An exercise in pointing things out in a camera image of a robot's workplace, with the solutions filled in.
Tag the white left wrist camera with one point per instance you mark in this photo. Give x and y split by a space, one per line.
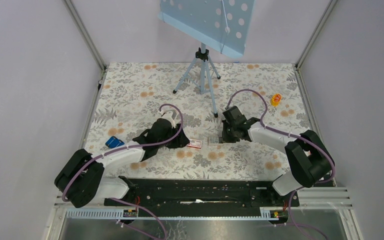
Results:
169 116

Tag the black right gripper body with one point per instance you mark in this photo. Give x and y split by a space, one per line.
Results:
228 134

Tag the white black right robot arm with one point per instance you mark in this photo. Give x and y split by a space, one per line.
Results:
308 158

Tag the red white staple box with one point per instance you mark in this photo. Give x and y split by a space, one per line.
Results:
196 144

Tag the yellow red small toy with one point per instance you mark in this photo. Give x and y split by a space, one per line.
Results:
276 99

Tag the blue small box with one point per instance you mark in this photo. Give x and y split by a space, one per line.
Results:
114 142

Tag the floral patterned table mat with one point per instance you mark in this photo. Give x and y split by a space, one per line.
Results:
132 93

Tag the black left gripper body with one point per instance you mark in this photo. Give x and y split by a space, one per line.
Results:
177 142

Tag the grey cable duct strip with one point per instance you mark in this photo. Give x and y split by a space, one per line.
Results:
196 213

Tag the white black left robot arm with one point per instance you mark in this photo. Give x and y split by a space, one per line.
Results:
83 179

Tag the blue music stand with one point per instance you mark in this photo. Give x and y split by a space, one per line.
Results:
221 25

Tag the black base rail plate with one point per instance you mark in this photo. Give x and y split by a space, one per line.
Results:
208 194

